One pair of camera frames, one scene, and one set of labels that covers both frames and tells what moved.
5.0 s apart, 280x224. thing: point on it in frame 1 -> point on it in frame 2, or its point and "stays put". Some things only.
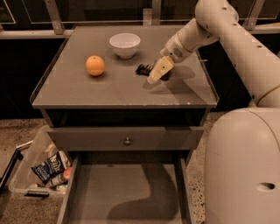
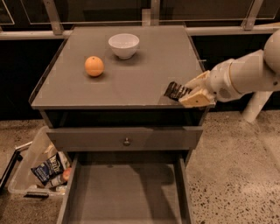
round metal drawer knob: [127, 142] stays put
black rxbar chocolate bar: [146, 70] -> [176, 91]
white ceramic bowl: [125, 45] stays put
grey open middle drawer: [129, 188] stays put
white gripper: [172, 52] -> [220, 81]
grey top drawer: [125, 138] stays put
